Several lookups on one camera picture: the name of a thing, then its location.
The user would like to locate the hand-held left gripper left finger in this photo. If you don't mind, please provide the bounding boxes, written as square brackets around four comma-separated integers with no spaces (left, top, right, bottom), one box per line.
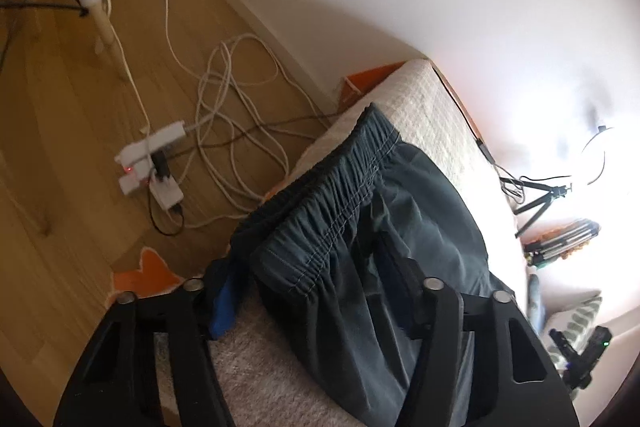
[52,259,241,427]

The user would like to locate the dark grey pants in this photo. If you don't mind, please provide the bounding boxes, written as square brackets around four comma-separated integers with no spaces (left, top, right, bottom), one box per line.
[227,103,526,427]

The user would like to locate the black mini tripod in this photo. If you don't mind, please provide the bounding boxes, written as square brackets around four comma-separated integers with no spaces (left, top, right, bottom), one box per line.
[514,184,573,239]

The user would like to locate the black floor cable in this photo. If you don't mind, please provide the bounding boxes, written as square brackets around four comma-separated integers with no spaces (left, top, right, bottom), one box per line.
[150,112,341,238]

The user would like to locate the white tangled cable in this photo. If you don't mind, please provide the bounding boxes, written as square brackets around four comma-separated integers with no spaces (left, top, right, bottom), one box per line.
[192,34,341,228]

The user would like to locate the beige checkered blanket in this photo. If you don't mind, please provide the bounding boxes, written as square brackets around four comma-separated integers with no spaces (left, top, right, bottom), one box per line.
[155,57,531,427]

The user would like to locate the white power strip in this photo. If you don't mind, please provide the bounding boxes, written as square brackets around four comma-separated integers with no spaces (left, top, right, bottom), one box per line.
[119,159,183,210]
[115,121,187,168]

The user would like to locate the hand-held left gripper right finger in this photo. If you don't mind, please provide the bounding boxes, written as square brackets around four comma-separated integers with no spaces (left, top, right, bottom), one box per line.
[372,249,576,427]

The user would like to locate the folded light blue cloth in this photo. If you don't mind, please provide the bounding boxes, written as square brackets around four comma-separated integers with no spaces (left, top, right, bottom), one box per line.
[527,272,546,333]

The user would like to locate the black ring light cable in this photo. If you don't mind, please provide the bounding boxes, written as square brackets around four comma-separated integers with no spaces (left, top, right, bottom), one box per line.
[435,67,531,208]

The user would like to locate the black power adapter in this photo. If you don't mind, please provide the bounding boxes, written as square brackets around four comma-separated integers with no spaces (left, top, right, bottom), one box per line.
[152,151,171,182]

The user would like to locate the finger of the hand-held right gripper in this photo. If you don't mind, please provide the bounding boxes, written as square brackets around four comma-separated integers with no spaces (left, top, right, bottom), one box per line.
[547,329,576,358]

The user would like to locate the green leaf patterned pillow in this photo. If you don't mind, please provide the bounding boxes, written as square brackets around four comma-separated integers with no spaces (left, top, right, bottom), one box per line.
[542,289,608,358]

